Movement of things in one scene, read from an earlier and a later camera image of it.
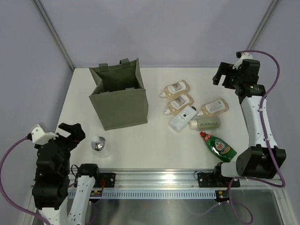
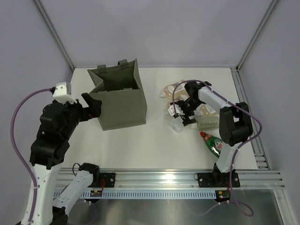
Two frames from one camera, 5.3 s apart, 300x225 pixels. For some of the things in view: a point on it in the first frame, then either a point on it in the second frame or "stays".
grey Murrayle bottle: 207,123 stays
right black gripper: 224,69 -> 185,117
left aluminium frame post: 54,32 stays
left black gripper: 76,135 -> 94,107
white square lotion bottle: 179,121 stays
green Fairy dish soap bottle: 218,148 stays
